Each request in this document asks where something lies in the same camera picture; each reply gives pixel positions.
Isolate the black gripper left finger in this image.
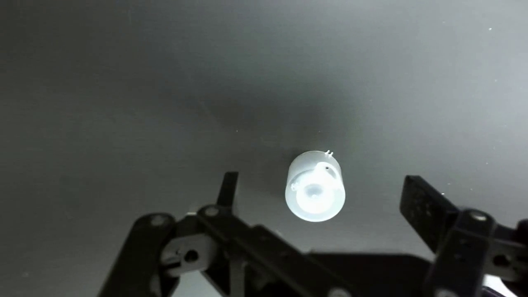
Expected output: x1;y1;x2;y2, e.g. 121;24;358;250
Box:
98;170;353;297

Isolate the white cylindrical cup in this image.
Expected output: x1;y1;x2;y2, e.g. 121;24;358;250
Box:
284;146;349;224

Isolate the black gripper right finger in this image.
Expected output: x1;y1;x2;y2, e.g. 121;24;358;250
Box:
400;174;528;297

